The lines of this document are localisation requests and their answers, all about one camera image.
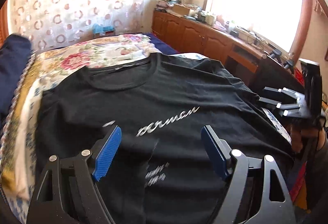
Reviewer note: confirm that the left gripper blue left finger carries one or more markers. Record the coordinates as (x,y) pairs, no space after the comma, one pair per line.
(104,151)

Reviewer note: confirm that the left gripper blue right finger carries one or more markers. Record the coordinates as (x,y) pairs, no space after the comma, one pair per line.
(218,152)

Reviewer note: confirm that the black printed t-shirt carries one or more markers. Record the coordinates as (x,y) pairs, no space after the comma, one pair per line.
(158,136)

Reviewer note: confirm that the person's right hand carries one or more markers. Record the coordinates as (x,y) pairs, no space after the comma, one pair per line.
(297,133)

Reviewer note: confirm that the blue white floral sheet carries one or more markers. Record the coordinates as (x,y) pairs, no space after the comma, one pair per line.
(25,136)

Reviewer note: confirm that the pink floral quilt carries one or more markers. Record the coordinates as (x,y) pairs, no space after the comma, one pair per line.
(95,53)

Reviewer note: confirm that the yellow folded blanket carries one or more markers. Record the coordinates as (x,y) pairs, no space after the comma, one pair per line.
(13,142)

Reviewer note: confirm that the navy bed cover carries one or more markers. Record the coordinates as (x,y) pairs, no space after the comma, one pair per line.
(161,46)

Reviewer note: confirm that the wooden low cabinet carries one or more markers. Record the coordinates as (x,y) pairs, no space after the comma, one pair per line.
(238,57)

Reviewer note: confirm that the navy folded blanket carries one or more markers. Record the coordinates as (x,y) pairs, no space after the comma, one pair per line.
(15,53)

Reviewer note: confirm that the cardboard box on cabinet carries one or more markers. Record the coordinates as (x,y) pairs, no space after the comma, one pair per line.
(182,10)

